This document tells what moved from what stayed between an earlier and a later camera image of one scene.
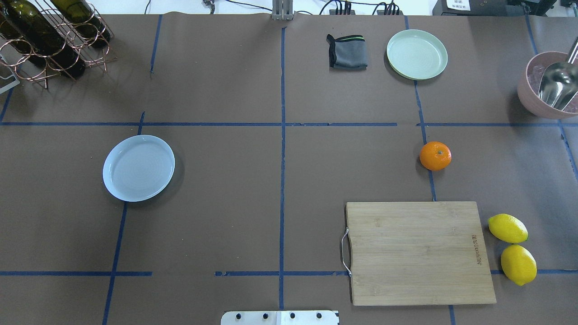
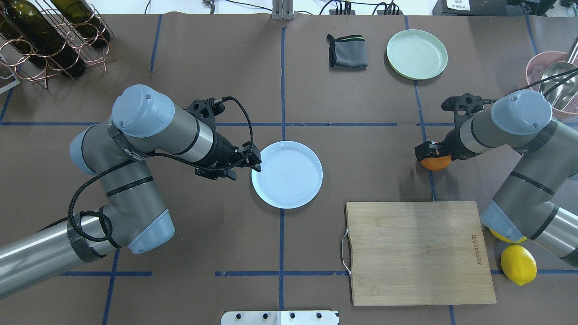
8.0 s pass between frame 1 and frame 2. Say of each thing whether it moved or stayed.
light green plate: stayed
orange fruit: stayed
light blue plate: moved
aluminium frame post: stayed
